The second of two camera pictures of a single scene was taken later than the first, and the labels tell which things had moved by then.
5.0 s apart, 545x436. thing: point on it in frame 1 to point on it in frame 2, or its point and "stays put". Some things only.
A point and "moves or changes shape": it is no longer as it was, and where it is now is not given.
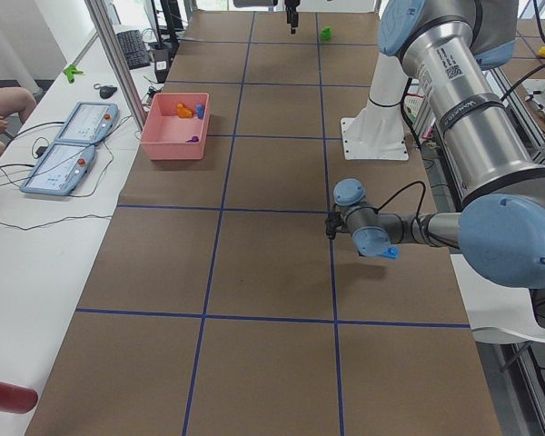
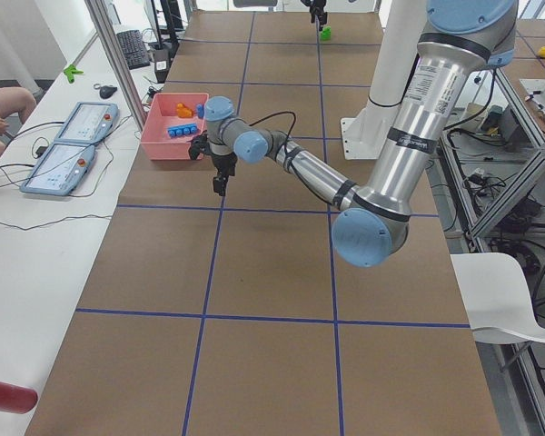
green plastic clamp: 70,71 stays put
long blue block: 391,253 moves or changes shape
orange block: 183,111 stays put
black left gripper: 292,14 to 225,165
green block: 326,33 stays put
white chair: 497,313 stays put
